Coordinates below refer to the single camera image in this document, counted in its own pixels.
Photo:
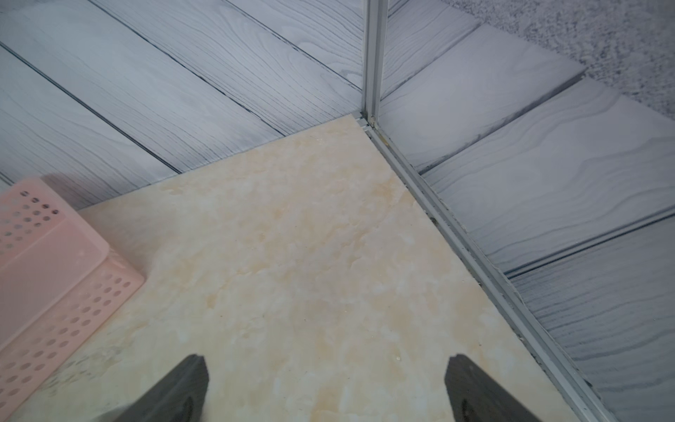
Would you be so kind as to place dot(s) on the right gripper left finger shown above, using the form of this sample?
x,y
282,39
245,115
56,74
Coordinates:
x,y
178,396

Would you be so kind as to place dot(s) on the right floor aluminium rail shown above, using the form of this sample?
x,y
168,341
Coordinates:
x,y
550,357

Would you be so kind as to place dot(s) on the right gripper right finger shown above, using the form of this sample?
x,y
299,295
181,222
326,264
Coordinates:
x,y
475,396

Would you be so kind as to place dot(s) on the right aluminium frame post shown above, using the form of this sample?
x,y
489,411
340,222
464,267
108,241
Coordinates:
x,y
375,29

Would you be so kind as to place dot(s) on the pink plastic basket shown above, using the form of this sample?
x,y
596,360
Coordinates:
x,y
60,281

